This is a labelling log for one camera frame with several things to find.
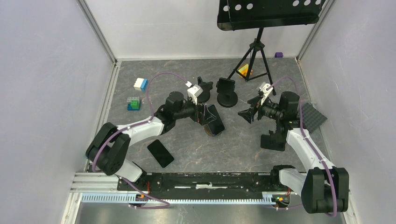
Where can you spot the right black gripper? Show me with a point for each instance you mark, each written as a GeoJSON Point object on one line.
{"type": "Point", "coordinates": [248, 114]}

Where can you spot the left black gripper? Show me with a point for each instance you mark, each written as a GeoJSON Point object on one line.
{"type": "Point", "coordinates": [205, 117]}

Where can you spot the blue-edged black smartphone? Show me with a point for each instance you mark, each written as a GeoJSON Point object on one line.
{"type": "Point", "coordinates": [217, 126]}

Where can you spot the black round-base phone stand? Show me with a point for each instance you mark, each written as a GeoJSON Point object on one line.
{"type": "Point", "coordinates": [206, 87]}

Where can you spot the black square-base phone holder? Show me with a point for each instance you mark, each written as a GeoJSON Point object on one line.
{"type": "Point", "coordinates": [274, 140]}

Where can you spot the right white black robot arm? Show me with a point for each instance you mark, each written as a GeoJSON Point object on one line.
{"type": "Point", "coordinates": [324, 188]}

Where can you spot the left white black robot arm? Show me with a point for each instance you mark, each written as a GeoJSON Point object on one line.
{"type": "Point", "coordinates": [110, 145]}

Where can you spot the black music stand tripod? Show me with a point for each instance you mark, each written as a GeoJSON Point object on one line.
{"type": "Point", "coordinates": [260, 14]}

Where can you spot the orange yellow block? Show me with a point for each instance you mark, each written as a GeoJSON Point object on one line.
{"type": "Point", "coordinates": [243, 70]}

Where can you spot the purple block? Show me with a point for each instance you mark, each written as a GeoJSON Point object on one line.
{"type": "Point", "coordinates": [279, 55]}

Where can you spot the grey studded baseplate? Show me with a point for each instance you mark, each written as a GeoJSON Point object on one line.
{"type": "Point", "coordinates": [312, 118]}

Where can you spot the white and blue blocks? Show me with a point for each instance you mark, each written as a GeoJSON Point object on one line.
{"type": "Point", "coordinates": [140, 84]}

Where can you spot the green white blue blocks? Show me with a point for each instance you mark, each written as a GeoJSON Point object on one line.
{"type": "Point", "coordinates": [133, 103]}

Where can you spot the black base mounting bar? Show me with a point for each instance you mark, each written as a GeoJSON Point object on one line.
{"type": "Point", "coordinates": [202, 186]}

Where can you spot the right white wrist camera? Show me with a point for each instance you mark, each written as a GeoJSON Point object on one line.
{"type": "Point", "coordinates": [264, 90]}

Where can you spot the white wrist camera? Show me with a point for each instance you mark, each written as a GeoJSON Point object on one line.
{"type": "Point", "coordinates": [194, 91]}
{"type": "Point", "coordinates": [264, 90]}

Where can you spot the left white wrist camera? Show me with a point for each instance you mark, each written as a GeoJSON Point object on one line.
{"type": "Point", "coordinates": [194, 91]}

